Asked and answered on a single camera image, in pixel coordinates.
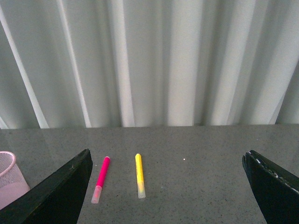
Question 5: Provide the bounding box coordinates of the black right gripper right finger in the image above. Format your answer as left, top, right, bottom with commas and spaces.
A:
242, 150, 299, 224

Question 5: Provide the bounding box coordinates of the yellow highlighter pen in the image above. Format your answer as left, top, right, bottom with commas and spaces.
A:
135, 154, 146, 199

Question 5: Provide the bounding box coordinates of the white pleated curtain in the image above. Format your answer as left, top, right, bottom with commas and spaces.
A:
0, 0, 299, 129

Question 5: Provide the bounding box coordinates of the pink highlighter pen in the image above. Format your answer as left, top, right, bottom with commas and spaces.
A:
91, 156, 111, 204

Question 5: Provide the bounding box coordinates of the pink mesh pen cup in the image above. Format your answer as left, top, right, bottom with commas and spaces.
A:
0, 151, 30, 209

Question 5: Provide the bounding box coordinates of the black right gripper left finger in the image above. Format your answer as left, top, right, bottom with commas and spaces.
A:
0, 149, 93, 224

